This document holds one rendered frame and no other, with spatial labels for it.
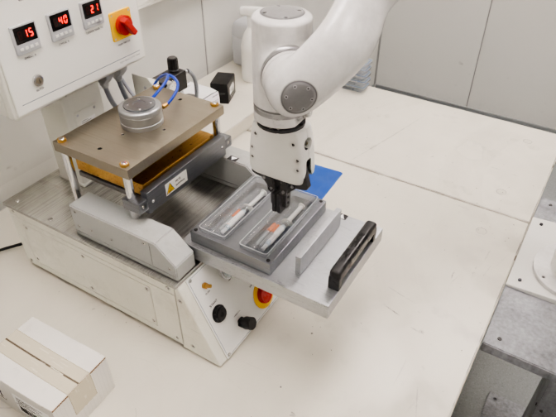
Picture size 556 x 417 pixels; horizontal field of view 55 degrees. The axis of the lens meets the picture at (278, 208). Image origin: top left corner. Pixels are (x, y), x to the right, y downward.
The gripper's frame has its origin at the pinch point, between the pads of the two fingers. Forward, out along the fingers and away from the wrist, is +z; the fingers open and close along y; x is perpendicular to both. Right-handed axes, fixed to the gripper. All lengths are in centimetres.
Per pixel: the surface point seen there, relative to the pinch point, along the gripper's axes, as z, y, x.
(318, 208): 5.5, -3.8, -7.4
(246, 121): 27, 47, -60
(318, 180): 30, 15, -47
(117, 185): 2.1, 28.9, 9.5
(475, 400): 105, -42, -57
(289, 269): 8.0, -5.9, 6.9
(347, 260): 4.0, -14.7, 4.0
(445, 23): 49, 36, -245
